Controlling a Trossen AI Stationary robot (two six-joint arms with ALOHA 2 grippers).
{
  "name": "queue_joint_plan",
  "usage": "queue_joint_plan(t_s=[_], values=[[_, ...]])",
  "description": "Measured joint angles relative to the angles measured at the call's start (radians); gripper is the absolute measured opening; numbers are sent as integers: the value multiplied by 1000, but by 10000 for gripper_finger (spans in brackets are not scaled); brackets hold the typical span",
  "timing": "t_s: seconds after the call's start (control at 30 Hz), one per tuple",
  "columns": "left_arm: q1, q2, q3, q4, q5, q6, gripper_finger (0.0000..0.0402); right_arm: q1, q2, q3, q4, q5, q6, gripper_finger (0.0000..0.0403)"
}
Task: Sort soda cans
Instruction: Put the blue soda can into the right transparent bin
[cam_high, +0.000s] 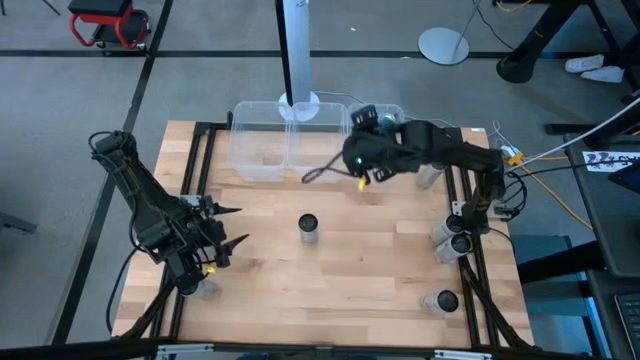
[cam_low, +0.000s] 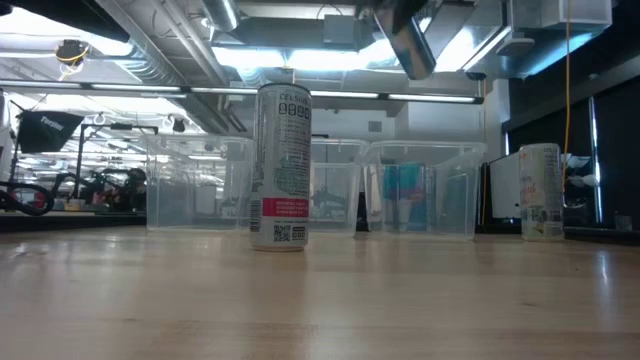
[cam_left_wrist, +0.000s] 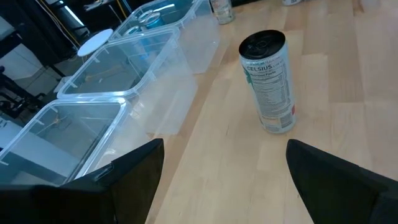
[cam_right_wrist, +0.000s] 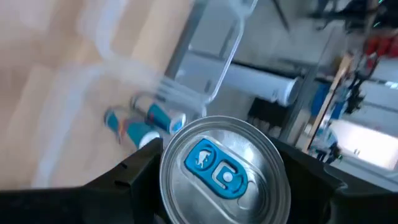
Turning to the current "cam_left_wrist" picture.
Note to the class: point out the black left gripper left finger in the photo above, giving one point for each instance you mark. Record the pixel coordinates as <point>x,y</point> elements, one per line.
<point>130,186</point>

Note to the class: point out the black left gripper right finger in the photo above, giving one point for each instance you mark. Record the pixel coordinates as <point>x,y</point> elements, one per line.
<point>335,193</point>

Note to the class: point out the clear plastic storage bin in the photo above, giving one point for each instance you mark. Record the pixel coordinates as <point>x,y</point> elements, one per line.
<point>155,93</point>
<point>90,100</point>
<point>199,46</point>

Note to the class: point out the white round disc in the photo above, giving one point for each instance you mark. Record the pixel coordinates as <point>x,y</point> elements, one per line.
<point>93,43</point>

